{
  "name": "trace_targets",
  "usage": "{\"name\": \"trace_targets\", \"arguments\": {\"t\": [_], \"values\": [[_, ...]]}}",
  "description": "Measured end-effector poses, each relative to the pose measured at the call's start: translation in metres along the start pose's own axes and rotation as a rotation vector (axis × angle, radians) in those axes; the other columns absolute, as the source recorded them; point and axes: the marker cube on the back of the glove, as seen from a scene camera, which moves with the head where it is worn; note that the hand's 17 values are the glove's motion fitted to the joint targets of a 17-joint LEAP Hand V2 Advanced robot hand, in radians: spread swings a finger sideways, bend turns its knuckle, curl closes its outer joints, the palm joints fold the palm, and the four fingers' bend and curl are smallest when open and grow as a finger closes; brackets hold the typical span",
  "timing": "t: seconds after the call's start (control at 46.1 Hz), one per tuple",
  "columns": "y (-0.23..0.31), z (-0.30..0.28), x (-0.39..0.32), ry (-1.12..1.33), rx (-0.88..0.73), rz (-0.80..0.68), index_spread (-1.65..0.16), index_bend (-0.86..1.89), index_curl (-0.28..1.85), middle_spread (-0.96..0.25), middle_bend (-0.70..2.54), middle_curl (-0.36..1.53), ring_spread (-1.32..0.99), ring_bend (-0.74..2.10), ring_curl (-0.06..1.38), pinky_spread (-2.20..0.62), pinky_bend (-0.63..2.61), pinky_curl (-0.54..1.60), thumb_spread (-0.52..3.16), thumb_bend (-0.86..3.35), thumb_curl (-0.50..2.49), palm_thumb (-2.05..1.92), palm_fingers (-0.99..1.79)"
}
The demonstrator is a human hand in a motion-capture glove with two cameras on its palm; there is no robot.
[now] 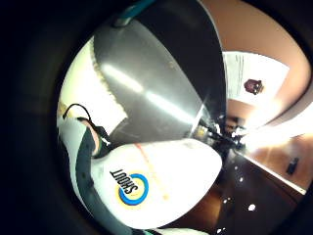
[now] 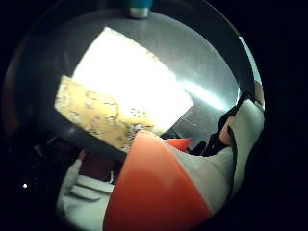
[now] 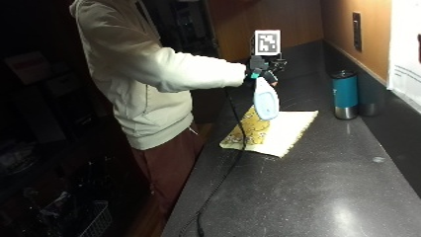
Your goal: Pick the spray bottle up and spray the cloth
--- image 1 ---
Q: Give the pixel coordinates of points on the small black wall fixture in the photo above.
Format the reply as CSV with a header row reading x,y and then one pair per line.
x,y
292,165

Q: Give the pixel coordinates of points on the teal tube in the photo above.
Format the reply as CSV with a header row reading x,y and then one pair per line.
x,y
132,11

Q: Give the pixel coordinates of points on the white paper sheet with dark emblem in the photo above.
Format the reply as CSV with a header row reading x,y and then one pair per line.
x,y
260,76

